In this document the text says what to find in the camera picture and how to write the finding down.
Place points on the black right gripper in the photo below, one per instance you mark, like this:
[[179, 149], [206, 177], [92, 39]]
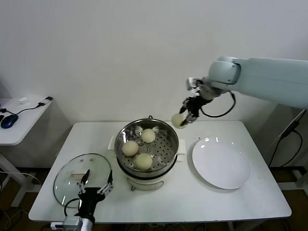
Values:
[[195, 104]]

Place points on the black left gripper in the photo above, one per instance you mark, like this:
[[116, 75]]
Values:
[[91, 198]]

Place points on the white steamed baozi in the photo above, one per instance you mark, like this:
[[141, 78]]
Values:
[[144, 161], [177, 120], [130, 148], [148, 135]]

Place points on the round glass pot lid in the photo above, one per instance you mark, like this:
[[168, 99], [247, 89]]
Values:
[[96, 166]]

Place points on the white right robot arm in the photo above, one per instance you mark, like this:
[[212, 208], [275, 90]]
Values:
[[264, 74]]

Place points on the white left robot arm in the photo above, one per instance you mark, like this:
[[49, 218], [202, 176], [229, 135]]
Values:
[[87, 222]]

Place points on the perforated steel steamer basket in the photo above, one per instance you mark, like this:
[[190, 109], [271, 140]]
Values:
[[119, 144]]

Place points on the stainless steel steamer pot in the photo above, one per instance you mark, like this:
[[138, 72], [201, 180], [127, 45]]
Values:
[[144, 184]]

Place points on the white round plate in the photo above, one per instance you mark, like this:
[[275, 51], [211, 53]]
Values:
[[221, 163]]

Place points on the white side desk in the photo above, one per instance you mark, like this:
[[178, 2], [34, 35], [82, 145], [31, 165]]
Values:
[[24, 125]]

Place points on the blue computer mouse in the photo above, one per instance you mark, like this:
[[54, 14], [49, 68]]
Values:
[[9, 121]]

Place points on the small white crumpled object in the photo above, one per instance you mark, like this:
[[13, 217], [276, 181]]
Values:
[[23, 100]]

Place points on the small black device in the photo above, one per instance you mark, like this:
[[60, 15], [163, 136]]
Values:
[[1, 119]]

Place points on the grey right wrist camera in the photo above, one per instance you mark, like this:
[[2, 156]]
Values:
[[192, 83]]

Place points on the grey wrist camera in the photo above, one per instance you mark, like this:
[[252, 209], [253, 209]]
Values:
[[72, 223], [192, 83]]

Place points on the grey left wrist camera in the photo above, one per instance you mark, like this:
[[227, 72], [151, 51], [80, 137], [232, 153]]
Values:
[[72, 223]]

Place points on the white desk leg frame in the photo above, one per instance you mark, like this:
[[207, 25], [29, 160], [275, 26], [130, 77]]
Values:
[[304, 183]]

